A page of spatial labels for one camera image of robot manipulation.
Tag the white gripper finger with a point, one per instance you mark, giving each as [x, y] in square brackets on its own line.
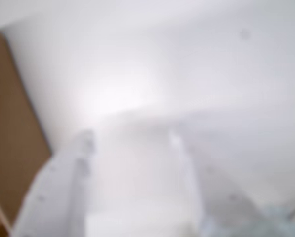
[58, 192]
[211, 209]

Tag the brown cardboard box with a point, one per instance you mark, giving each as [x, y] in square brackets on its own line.
[11, 123]

